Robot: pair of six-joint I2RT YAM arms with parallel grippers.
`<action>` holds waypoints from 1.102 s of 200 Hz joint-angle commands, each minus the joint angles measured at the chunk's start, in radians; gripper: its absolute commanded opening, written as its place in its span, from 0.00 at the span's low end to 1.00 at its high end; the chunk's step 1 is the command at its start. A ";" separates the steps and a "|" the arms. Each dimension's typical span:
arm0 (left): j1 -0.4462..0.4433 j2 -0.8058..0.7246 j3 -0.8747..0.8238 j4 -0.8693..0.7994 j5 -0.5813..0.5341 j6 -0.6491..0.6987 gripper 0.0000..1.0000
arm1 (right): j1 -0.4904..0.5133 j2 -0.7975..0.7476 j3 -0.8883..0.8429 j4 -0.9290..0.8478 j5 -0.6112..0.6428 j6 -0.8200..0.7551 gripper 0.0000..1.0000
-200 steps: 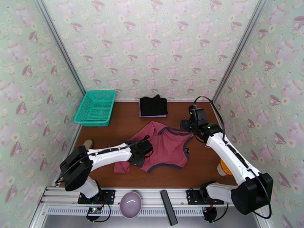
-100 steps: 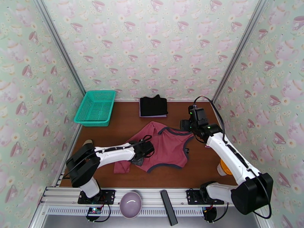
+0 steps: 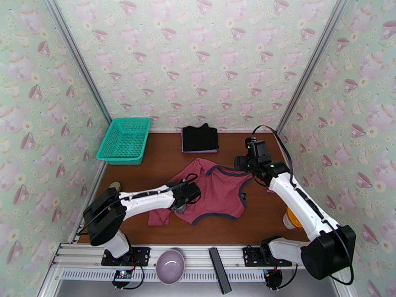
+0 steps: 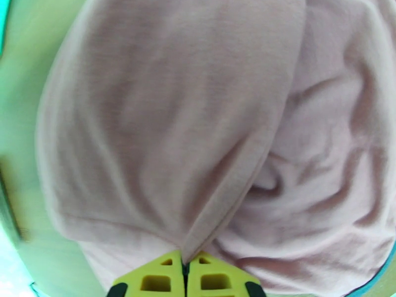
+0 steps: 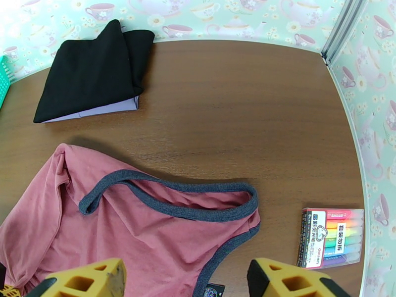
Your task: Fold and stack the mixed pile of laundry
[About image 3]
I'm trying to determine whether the aluminium corner post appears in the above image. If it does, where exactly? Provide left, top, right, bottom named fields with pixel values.
left=275, top=0, right=355, bottom=136
left=42, top=0, right=112, bottom=124

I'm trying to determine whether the right base black cable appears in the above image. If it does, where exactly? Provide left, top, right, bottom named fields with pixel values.
left=277, top=263, right=299, bottom=289

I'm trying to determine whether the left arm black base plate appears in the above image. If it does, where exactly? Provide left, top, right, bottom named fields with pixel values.
left=101, top=246, right=150, bottom=267

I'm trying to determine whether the small electronics circuit board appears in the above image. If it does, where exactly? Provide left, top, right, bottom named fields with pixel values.
left=112, top=269, right=134, bottom=283

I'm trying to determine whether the purple bowl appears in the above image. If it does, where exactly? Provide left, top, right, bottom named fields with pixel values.
left=155, top=249, right=186, bottom=286

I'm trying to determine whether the clear cup with orange lid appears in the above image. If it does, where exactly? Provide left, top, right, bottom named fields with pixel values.
left=283, top=206, right=302, bottom=229

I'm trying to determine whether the aluminium front rail frame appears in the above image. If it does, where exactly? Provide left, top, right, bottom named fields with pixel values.
left=50, top=243, right=343, bottom=269

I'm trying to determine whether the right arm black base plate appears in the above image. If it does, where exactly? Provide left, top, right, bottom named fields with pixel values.
left=242, top=246, right=293, bottom=267

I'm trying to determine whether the left base black cable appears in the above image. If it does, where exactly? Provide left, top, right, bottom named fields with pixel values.
left=123, top=264, right=144, bottom=290

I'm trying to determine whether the base black cable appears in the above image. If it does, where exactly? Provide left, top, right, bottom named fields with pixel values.
left=277, top=263, right=299, bottom=289
left=123, top=264, right=144, bottom=290

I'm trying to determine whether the teal plastic mesh basket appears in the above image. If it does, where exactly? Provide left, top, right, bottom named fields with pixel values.
left=96, top=117, right=152, bottom=166

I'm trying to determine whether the black rectangular bar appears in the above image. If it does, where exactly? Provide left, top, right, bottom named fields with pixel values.
left=208, top=247, right=233, bottom=295

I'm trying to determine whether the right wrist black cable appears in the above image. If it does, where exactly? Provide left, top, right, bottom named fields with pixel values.
left=252, top=125, right=295, bottom=182

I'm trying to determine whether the lavender purple garment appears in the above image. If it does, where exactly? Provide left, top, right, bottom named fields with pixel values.
left=181, top=146, right=219, bottom=153

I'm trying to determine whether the right aluminium corner post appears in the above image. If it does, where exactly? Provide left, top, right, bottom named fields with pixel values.
left=275, top=0, right=355, bottom=136

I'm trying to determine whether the maroon red tank top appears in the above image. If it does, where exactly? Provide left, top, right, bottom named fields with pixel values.
left=148, top=157, right=253, bottom=227

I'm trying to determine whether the left aluminium corner post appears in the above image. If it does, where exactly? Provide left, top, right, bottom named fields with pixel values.
left=42, top=0, right=112, bottom=124

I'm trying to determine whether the black garment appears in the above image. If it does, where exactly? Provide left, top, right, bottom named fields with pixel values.
left=181, top=123, right=220, bottom=152

